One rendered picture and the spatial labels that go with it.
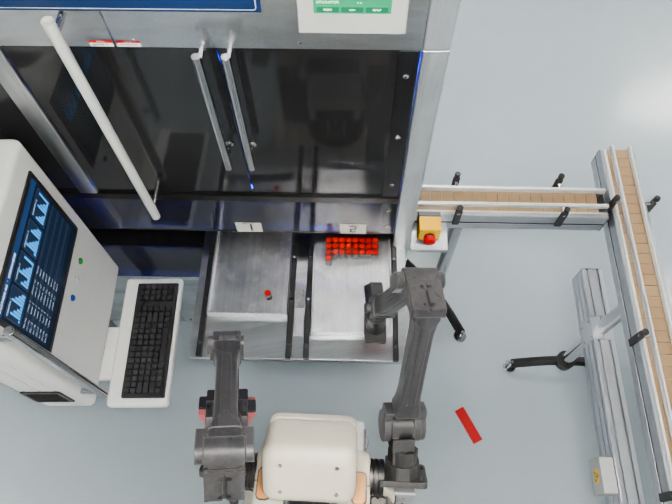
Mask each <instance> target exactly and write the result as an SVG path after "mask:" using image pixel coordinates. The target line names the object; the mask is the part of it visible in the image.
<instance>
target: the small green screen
mask: <svg viewBox="0 0 672 504"><path fill-rule="evenodd" d="M296 6H297V17H298V29H299V32H300V33H350V34H405V32H406V25H407V17H408V8H409V0H296Z"/></svg>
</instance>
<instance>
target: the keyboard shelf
mask: <svg viewBox="0 0 672 504"><path fill-rule="evenodd" d="M139 283H178V284H179V287H178V295H177V303H176V311H175V319H174V327H173V336H172V344H171V352H170V360H169V368H168V376H167V384H166V392H165V398H121V393H122V387H123V380H124V374H125V368H126V361H127V355H128V348H129V342H130V336H131V329H132V323H133V316H134V310H135V304H136V297H137V291H138V285H139ZM183 286H184V282H183V280H182V279H129V280H128V281H127V285H126V291H125V297H124V303H123V309H122V315H121V321H120V327H108V332H107V338H106V343H105V349H104V355H103V361H102V366H101V372H100V378H99V381H110V387H109V393H108V399H107V406H108V407H110V408H162V407H168V406H169V402H170V394H171V385H172V377H173V369H174V361H175V352H176V344H177V336H178V327H179V319H180V311H181V302H182V294H183Z"/></svg>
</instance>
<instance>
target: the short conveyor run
mask: <svg viewBox="0 0 672 504"><path fill-rule="evenodd" d="M460 176H461V173H460V172H458V171H457V172H455V176H454V177H453V180H452V183H451V185H422V188H421V193H420V198H419V202H418V207H417V211H438V212H441V223H446V225H447V228H489V229H543V230H598V231H600V230H601V229H602V227H603V226H604V225H605V224H606V222H607V221H608V220H609V216H608V213H607V209H608V208H609V204H606V203H605V198H604V192H605V191H606V189H605V188H572V187H561V184H562V182H563V179H564V177H565V175H564V174H563V173H560V174H559V175H558V178H556V180H555V181H554V183H553V185H552V187H512V186H458V185H459V181H460Z"/></svg>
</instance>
